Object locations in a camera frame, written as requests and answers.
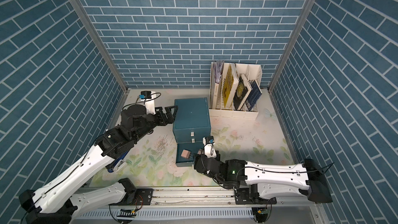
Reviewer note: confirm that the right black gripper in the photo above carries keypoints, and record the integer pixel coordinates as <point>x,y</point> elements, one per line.
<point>196,160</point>

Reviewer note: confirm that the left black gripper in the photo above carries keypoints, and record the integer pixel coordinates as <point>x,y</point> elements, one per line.
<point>170,118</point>

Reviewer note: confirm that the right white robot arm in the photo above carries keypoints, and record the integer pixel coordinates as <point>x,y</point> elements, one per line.
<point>262,183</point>

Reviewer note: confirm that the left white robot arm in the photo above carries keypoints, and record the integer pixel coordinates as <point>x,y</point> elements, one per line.
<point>58,202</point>

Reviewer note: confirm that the blue white plug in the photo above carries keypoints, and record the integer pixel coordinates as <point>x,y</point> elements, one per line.
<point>117,164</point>

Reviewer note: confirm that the white papers bundle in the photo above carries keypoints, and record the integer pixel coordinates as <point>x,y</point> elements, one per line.
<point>217,68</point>

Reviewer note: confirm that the yellow book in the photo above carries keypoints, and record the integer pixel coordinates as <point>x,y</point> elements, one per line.
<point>230,83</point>

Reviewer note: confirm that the white file organizer rack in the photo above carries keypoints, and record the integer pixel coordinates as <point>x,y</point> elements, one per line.
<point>252,72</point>

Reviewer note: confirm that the black book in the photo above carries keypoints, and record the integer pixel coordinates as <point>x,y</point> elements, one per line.
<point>242,92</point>

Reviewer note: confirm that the blue book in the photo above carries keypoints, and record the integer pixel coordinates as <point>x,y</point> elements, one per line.
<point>254,95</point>

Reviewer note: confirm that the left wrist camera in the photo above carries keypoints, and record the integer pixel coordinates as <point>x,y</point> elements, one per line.
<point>148,97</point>

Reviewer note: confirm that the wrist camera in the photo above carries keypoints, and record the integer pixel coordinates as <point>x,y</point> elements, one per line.
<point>209,150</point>
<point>148,97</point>

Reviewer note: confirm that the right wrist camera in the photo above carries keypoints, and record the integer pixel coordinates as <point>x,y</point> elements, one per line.
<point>209,150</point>

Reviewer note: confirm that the metal rail base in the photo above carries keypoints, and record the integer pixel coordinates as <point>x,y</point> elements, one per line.
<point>203,204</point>

